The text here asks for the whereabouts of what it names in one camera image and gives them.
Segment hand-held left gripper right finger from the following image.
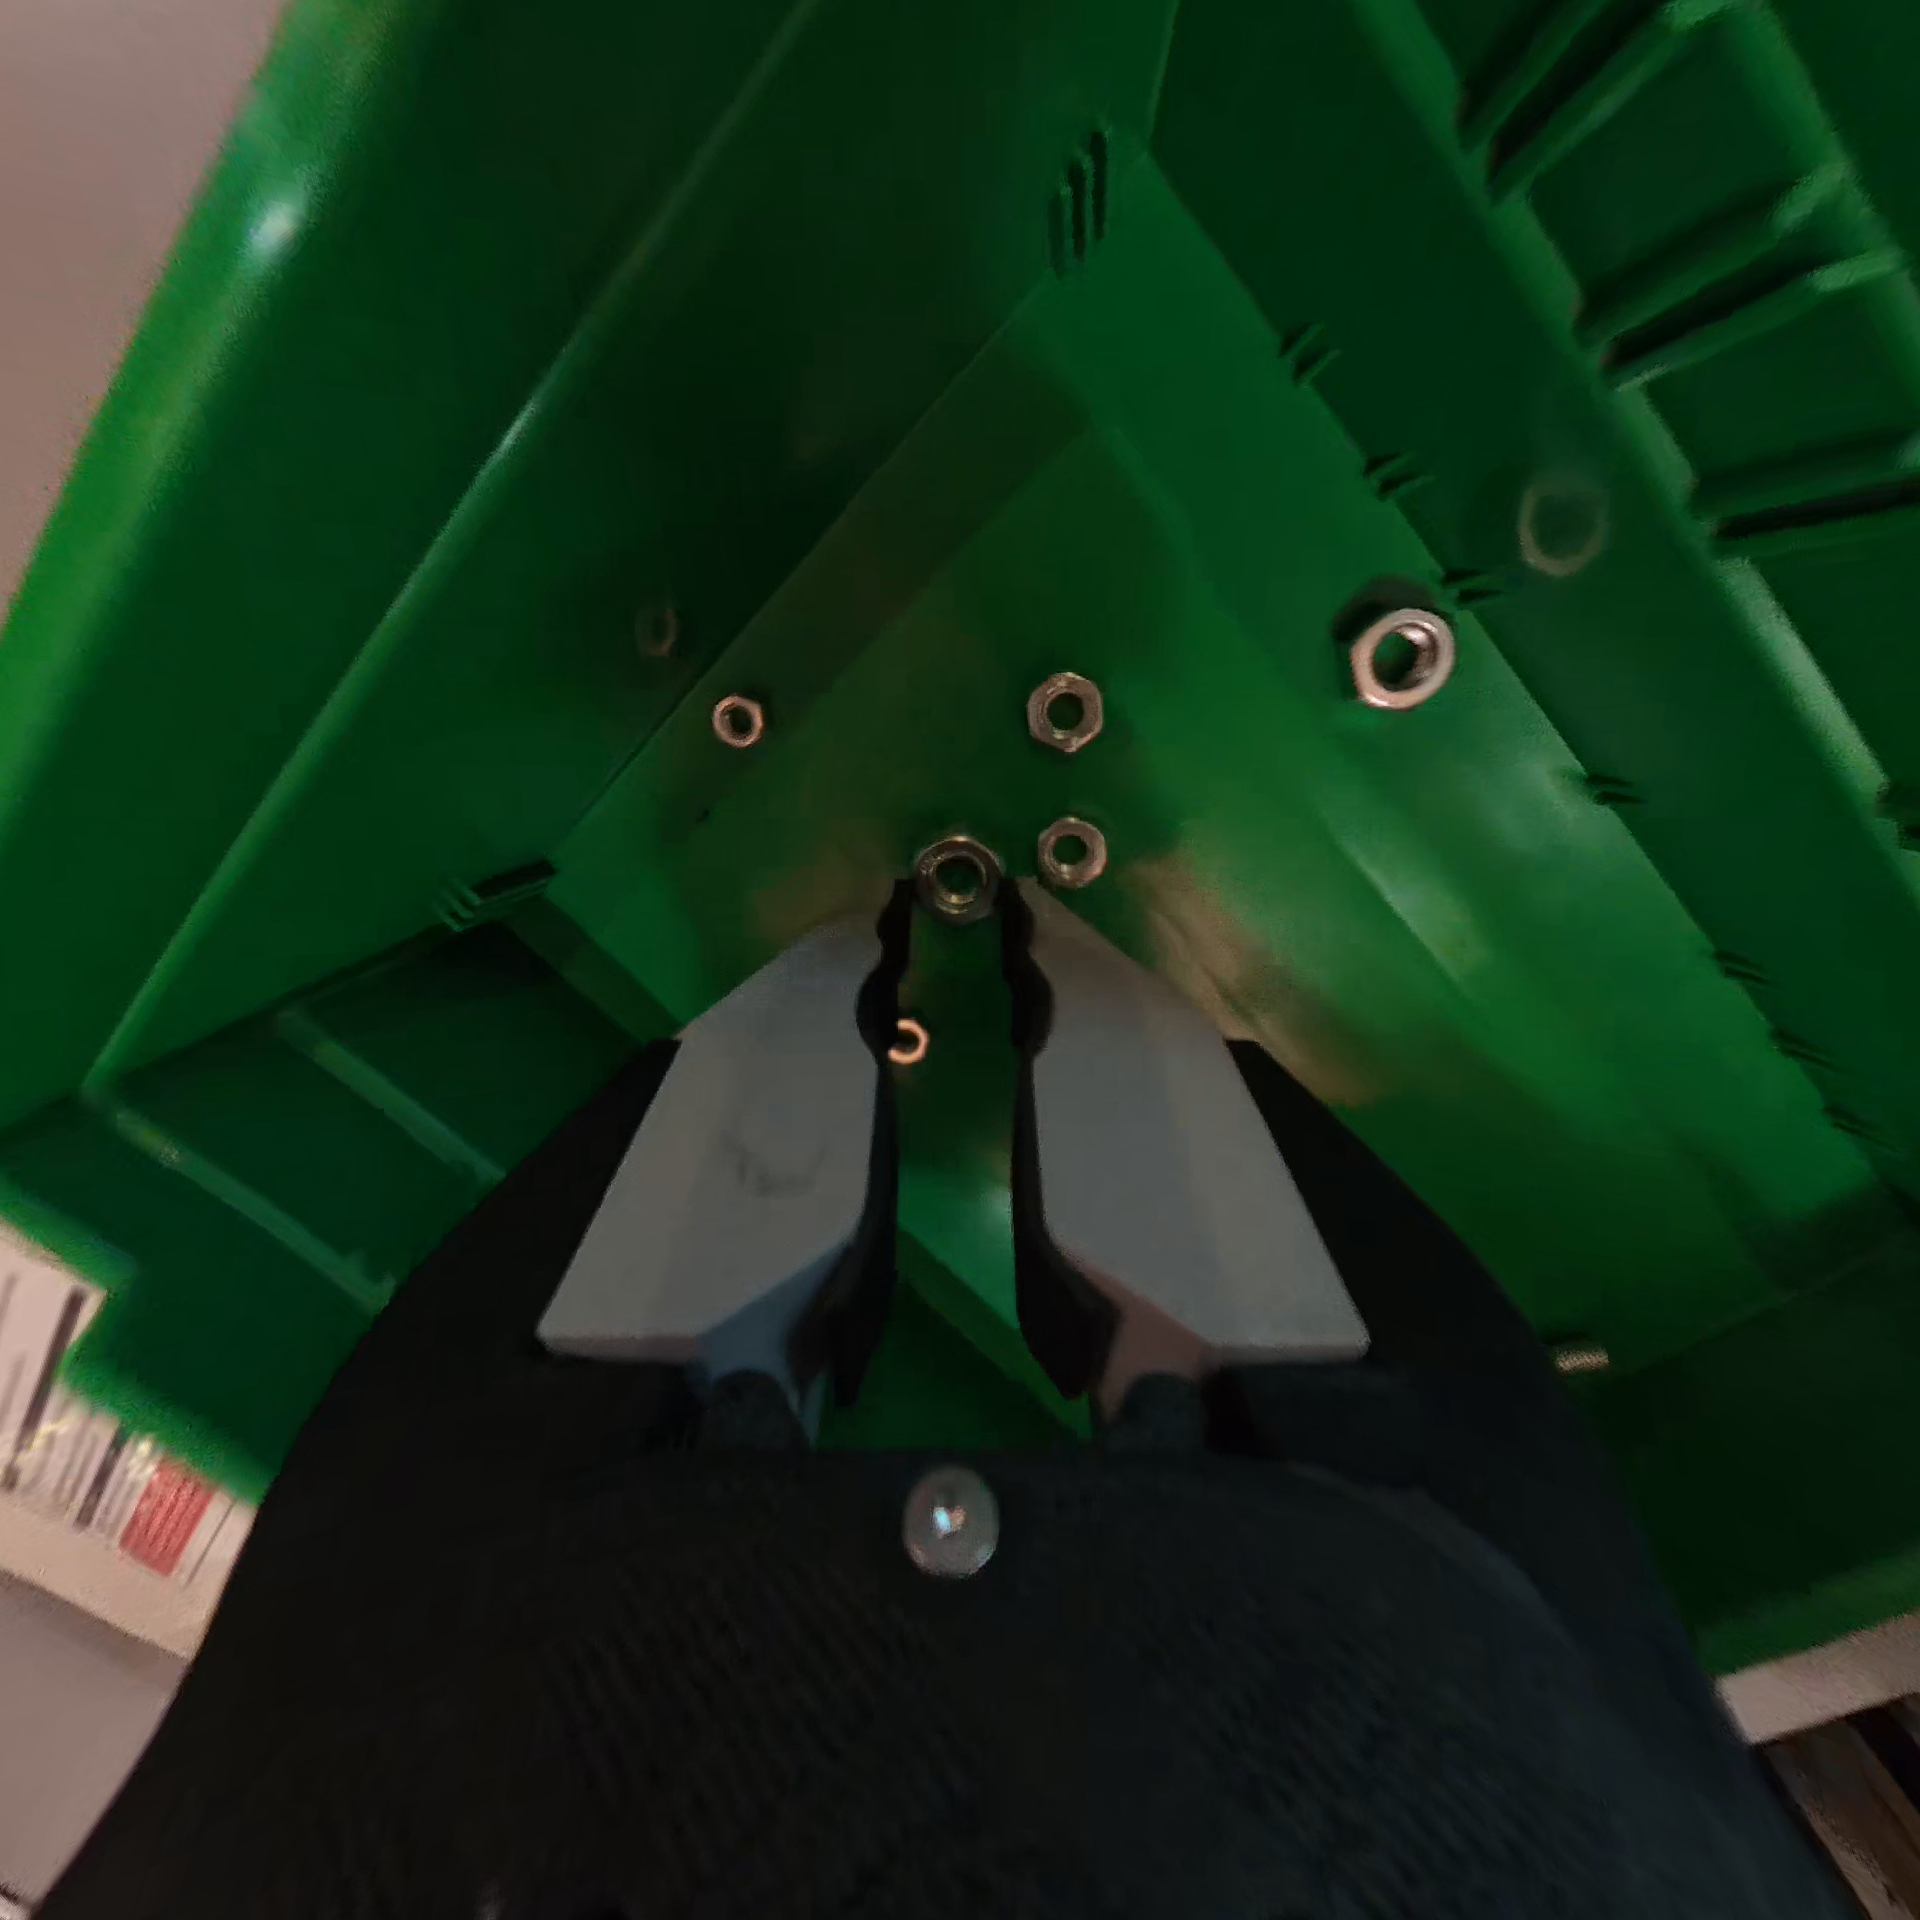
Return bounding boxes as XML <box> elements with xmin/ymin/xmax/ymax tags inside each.
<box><xmin>997</xmin><ymin>882</ymin><xmax>1372</xmax><ymax>1403</ymax></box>

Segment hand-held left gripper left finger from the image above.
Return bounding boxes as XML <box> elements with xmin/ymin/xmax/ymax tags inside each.
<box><xmin>536</xmin><ymin>882</ymin><xmax>921</xmax><ymax>1413</ymax></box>

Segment large silver hex nut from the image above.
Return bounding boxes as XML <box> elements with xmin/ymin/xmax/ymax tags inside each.
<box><xmin>914</xmin><ymin>835</ymin><xmax>1008</xmax><ymax>922</ymax></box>

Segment green plastic bin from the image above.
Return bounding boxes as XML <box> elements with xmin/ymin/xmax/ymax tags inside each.
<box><xmin>0</xmin><ymin>0</ymin><xmax>1920</xmax><ymax>1683</ymax></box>

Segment scattered silver nuts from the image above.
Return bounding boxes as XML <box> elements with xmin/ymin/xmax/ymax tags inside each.
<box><xmin>709</xmin><ymin>608</ymin><xmax>1461</xmax><ymax>1070</ymax></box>

